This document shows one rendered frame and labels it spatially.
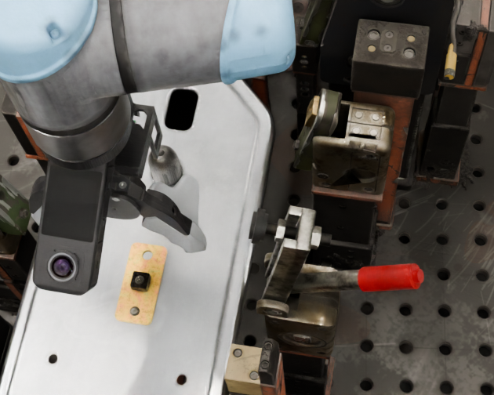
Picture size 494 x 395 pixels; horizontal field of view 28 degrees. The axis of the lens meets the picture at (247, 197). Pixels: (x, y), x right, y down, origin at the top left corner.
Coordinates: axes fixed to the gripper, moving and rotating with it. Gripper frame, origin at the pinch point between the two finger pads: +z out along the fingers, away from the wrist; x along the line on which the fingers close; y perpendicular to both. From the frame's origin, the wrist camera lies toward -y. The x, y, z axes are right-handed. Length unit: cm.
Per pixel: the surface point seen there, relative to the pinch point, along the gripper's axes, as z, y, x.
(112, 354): 11.3, -7.5, 1.3
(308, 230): -10.2, -0.2, -17.1
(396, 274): -3.1, -0.2, -24.5
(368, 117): 4.2, 18.4, -20.2
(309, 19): 7.0, 30.9, -12.5
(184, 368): 11.3, -7.7, -6.0
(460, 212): 41, 26, -34
